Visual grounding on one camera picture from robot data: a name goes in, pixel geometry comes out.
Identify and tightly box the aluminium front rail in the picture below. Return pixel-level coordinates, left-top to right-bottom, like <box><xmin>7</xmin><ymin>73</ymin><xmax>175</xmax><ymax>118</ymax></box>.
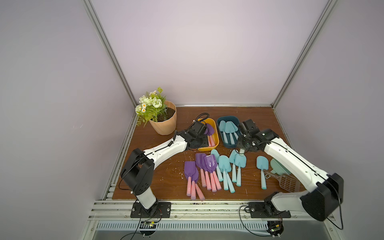
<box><xmin>88</xmin><ymin>199</ymin><xmax>335</xmax><ymax>222</ymax></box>

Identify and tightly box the terracotta flower pot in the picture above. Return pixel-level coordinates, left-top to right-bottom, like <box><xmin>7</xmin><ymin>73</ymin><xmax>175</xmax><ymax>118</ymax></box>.
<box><xmin>149</xmin><ymin>100</ymin><xmax>177</xmax><ymax>136</ymax></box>

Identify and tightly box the dark teal storage box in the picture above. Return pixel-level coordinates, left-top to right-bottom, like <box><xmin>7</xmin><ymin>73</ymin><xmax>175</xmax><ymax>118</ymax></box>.
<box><xmin>216</xmin><ymin>116</ymin><xmax>241</xmax><ymax>149</ymax></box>

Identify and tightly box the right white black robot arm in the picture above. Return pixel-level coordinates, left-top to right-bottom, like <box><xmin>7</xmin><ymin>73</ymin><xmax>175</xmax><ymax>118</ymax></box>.
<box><xmin>237</xmin><ymin>120</ymin><xmax>344</xmax><ymax>222</ymax></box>

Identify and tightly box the purple shovel pink handle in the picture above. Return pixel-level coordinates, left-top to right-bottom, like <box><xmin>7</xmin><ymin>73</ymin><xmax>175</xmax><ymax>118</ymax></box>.
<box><xmin>195</xmin><ymin>153</ymin><xmax>207</xmax><ymax>188</ymax></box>
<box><xmin>207</xmin><ymin>136</ymin><xmax>212</xmax><ymax>147</ymax></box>
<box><xmin>192</xmin><ymin>167</ymin><xmax>205</xmax><ymax>201</ymax></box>
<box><xmin>184</xmin><ymin>161</ymin><xmax>196</xmax><ymax>200</ymax></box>
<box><xmin>205</xmin><ymin>124</ymin><xmax>216</xmax><ymax>147</ymax></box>
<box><xmin>204</xmin><ymin>155</ymin><xmax>222</xmax><ymax>193</ymax></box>

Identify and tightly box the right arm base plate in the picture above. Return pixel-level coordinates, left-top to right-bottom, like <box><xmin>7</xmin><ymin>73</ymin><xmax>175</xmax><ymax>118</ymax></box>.
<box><xmin>248</xmin><ymin>202</ymin><xmax>291</xmax><ymax>219</ymax></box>

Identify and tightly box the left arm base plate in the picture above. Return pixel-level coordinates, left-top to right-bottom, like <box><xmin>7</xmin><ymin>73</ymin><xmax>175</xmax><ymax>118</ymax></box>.
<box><xmin>130</xmin><ymin>202</ymin><xmax>172</xmax><ymax>219</ymax></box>

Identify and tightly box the yellow storage box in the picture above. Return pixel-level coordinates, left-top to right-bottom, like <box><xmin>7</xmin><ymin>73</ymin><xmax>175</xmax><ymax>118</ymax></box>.
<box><xmin>195</xmin><ymin>118</ymin><xmax>220</xmax><ymax>152</ymax></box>

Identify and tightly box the white flowers green plant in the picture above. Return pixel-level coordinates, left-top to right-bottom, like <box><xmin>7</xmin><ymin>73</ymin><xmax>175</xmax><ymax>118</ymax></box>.
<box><xmin>135</xmin><ymin>87</ymin><xmax>168</xmax><ymax>126</ymax></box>

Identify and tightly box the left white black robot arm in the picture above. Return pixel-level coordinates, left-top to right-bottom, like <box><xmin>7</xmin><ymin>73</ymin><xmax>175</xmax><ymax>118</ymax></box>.
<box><xmin>121</xmin><ymin>113</ymin><xmax>210</xmax><ymax>213</ymax></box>

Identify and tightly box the brown slotted scoop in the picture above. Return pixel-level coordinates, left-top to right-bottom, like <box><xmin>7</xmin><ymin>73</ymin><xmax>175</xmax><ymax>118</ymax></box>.
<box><xmin>263</xmin><ymin>170</ymin><xmax>301</xmax><ymax>193</ymax></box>

